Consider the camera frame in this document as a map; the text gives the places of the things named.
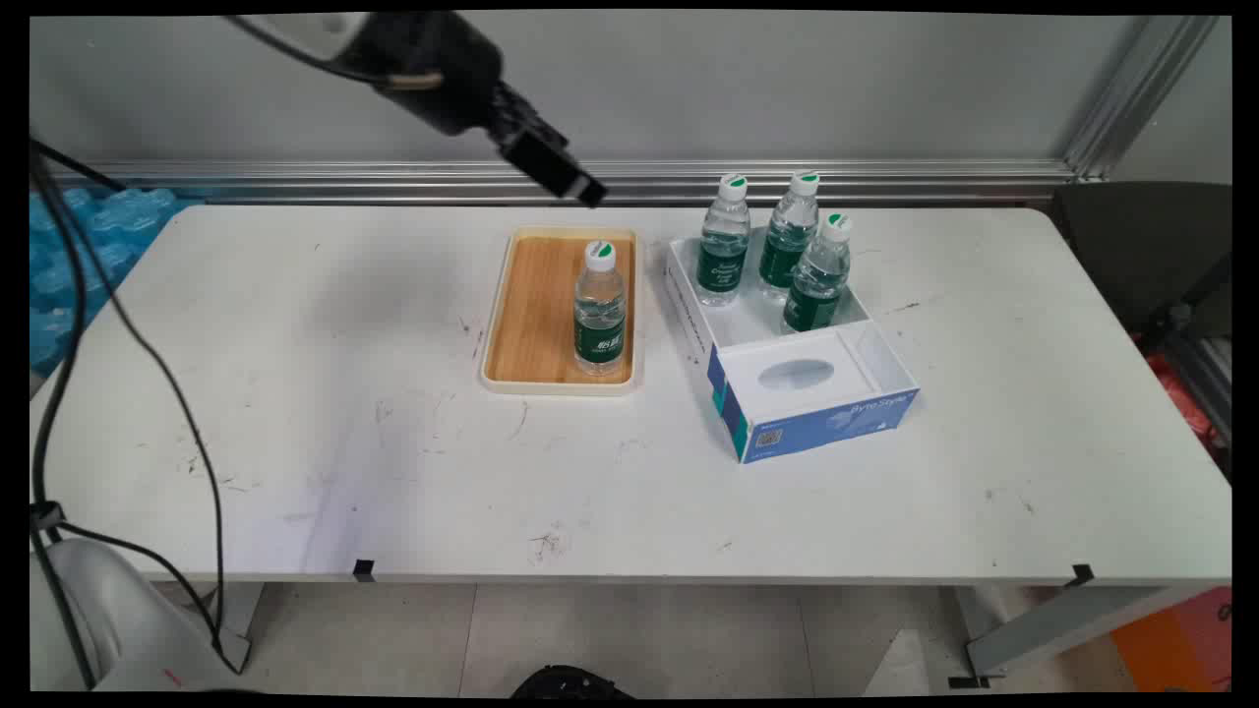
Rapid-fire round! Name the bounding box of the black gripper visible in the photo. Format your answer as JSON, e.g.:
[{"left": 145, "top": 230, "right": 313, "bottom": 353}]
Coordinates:
[{"left": 332, "top": 12, "right": 608, "bottom": 209}]

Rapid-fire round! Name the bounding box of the water bottle with green label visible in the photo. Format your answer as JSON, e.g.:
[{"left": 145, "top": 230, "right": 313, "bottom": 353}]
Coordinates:
[
  {"left": 758, "top": 171, "right": 821, "bottom": 300},
  {"left": 573, "top": 240, "right": 628, "bottom": 378},
  {"left": 781, "top": 212, "right": 853, "bottom": 335},
  {"left": 697, "top": 173, "right": 752, "bottom": 308}
]

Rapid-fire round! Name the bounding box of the wooden tray with cream rim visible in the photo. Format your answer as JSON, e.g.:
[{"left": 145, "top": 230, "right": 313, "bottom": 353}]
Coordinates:
[{"left": 479, "top": 226, "right": 641, "bottom": 397}]

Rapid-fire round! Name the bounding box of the white and blue cardboard box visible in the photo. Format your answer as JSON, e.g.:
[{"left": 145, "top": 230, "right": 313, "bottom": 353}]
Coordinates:
[{"left": 663, "top": 232, "right": 922, "bottom": 464}]

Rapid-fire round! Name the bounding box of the black round object on floor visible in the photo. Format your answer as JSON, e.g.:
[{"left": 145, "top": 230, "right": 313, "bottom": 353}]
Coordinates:
[{"left": 510, "top": 666, "right": 635, "bottom": 700}]

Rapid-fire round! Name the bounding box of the white table leg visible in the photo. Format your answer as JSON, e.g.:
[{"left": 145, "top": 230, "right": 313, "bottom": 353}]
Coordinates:
[
  {"left": 948, "top": 584, "right": 1186, "bottom": 689},
  {"left": 209, "top": 582, "right": 265, "bottom": 676}
]

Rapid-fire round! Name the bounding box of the red bubble wrap sheet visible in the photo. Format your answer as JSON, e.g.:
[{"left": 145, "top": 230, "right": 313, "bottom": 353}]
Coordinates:
[{"left": 1141, "top": 344, "right": 1223, "bottom": 448}]

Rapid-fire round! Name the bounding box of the orange box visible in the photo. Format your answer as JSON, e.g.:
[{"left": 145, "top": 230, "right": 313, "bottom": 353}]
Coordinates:
[{"left": 1109, "top": 588, "right": 1232, "bottom": 691}]

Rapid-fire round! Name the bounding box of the horizontal aluminium frame rail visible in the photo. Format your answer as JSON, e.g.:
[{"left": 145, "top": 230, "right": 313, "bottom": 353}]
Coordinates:
[{"left": 47, "top": 157, "right": 1083, "bottom": 207}]

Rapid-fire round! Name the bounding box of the long black cable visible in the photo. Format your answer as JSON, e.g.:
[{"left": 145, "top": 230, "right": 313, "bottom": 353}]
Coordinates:
[
  {"left": 30, "top": 162, "right": 99, "bottom": 691},
  {"left": 30, "top": 138, "right": 253, "bottom": 678}
]

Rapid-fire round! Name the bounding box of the slanted aluminium frame post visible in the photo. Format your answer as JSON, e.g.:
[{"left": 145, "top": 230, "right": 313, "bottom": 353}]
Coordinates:
[{"left": 1062, "top": 14, "right": 1223, "bottom": 184}]

